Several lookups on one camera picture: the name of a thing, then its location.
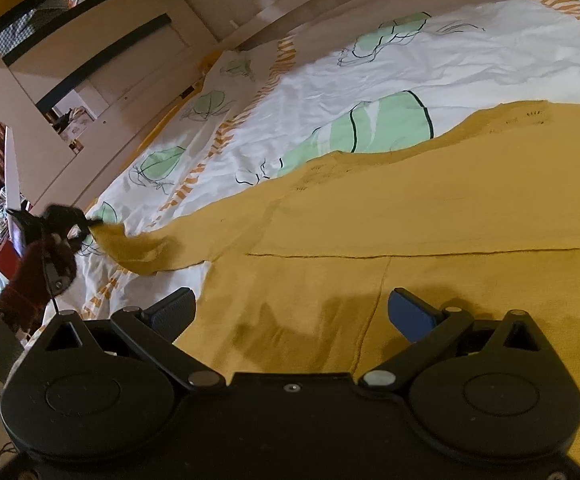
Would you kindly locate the red box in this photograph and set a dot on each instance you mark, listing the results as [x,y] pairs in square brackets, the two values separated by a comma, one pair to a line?
[6,262]

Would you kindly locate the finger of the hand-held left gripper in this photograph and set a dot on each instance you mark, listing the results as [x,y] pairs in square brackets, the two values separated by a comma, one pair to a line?
[94,221]

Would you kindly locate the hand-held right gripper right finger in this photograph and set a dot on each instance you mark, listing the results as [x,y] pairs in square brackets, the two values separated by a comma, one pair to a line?
[409,315]

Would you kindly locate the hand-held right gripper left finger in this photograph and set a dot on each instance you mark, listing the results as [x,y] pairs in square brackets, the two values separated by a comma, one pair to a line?
[172,312]

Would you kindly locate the white leaf-print bed cover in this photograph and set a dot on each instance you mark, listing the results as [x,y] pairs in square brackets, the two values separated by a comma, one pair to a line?
[320,100]

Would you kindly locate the person's left hand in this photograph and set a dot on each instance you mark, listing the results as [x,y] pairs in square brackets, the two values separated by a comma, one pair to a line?
[32,272]

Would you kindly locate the white wooden bed frame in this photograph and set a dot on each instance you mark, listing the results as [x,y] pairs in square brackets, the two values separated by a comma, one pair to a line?
[120,60]

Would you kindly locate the yellow knit sweater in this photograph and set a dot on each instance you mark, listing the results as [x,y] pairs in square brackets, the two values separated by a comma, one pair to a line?
[419,200]

